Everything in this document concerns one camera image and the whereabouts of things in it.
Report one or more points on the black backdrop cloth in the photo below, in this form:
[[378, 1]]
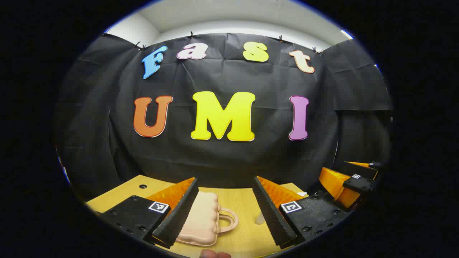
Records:
[[229, 161]]

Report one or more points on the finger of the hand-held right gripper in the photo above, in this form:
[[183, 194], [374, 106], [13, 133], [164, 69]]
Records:
[[333, 182], [362, 171]]

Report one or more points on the row of black cloth clips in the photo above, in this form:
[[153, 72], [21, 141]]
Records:
[[192, 34]]

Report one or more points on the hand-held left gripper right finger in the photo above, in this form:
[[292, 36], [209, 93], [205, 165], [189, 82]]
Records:
[[272, 215]]

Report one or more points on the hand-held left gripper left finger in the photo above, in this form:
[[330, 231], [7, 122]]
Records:
[[179, 215]]

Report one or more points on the white ceiling light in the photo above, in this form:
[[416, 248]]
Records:
[[346, 34]]

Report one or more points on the white cream tube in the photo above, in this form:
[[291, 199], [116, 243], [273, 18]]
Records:
[[260, 218]]

